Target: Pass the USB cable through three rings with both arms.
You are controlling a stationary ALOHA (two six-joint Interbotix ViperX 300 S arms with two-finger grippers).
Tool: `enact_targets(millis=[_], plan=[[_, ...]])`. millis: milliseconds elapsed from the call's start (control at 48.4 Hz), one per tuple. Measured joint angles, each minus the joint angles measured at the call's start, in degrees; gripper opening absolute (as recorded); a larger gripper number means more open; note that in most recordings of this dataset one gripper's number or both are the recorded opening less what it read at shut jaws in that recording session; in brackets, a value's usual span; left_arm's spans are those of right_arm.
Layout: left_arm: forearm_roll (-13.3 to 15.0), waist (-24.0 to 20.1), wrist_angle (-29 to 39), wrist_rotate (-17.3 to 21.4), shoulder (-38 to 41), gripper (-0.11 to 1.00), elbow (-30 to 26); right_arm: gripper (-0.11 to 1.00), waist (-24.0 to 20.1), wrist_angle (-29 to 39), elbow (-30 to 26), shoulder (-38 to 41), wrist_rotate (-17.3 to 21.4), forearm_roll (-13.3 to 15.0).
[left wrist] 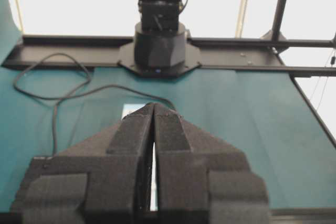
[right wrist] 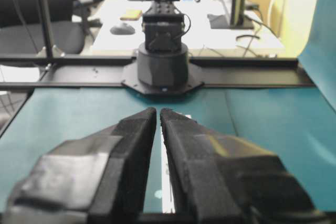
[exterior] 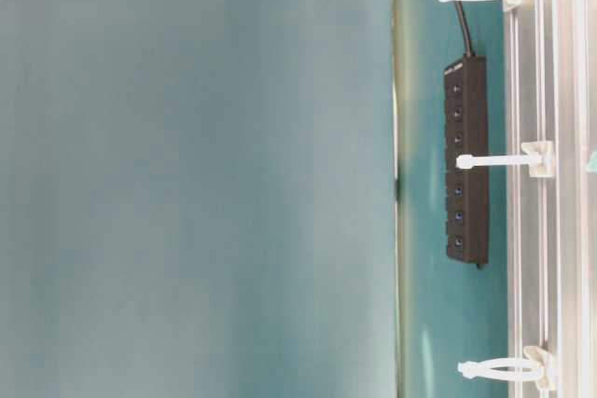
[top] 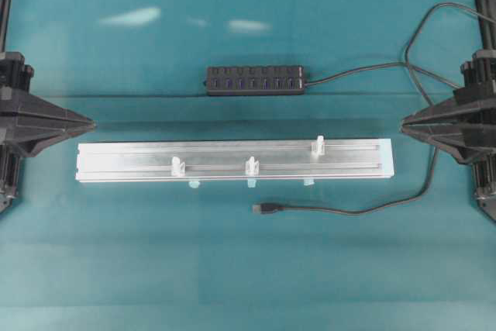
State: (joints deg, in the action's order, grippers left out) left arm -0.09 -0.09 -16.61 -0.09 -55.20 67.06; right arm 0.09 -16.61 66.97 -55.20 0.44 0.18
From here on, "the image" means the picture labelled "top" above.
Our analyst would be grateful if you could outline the left black frame rail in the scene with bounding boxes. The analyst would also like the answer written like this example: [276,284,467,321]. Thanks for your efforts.
[0,0,11,53]

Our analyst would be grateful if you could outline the right white zip-tie ring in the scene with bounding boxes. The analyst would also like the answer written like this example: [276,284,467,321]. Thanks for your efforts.
[311,135,326,158]

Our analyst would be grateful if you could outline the aluminium extrusion rail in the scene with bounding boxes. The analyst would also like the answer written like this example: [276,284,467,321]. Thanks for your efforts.
[75,136,394,187]

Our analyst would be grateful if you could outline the middle white zip-tie ring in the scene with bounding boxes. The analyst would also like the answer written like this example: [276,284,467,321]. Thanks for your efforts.
[244,155,260,176]

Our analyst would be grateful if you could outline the right black frame rail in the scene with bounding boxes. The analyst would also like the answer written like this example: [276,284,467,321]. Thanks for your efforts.
[475,0,496,50]

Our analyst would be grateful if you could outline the black USB cable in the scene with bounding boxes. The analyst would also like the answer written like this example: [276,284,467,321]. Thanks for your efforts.
[252,2,496,218]

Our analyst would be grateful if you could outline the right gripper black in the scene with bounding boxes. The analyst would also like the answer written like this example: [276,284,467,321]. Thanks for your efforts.
[400,50,496,208]

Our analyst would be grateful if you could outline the black USB hub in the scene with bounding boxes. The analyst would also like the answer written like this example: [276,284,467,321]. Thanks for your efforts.
[205,65,306,96]

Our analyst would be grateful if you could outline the left white zip-tie ring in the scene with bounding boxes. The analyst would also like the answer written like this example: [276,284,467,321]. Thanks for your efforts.
[170,155,188,177]

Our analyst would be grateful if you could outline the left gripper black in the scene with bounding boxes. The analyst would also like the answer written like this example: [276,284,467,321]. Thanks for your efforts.
[0,50,96,208]

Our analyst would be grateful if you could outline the white zip-tie ring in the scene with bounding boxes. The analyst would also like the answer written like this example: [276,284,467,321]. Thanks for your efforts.
[244,155,260,176]
[170,155,188,177]
[311,135,326,158]

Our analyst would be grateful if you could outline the black frame rail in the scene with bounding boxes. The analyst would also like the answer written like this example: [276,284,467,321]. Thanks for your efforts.
[0,0,11,53]
[475,0,496,50]

